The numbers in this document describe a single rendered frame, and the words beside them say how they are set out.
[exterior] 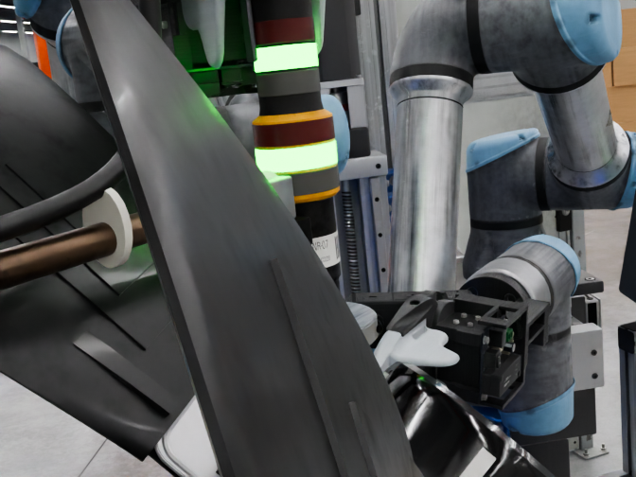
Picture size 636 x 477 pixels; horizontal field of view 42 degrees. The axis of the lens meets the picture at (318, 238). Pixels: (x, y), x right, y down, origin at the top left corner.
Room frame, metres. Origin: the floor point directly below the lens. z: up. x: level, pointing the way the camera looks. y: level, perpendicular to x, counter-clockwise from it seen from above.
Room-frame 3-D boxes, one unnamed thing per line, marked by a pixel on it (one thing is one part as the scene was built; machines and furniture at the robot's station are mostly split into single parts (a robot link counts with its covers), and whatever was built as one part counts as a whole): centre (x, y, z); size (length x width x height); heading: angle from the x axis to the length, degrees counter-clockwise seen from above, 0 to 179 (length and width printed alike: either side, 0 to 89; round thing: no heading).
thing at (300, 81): (0.45, 0.01, 1.40); 0.03 x 0.03 x 0.01
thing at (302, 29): (0.45, 0.01, 1.43); 0.03 x 0.03 x 0.01
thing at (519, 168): (1.32, -0.31, 1.20); 0.13 x 0.12 x 0.14; 64
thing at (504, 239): (1.32, -0.31, 1.09); 0.15 x 0.15 x 0.10
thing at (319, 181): (0.45, 0.01, 1.35); 0.04 x 0.04 x 0.01
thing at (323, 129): (0.45, 0.01, 1.38); 0.04 x 0.04 x 0.01
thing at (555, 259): (0.80, -0.21, 1.17); 0.11 x 0.08 x 0.09; 146
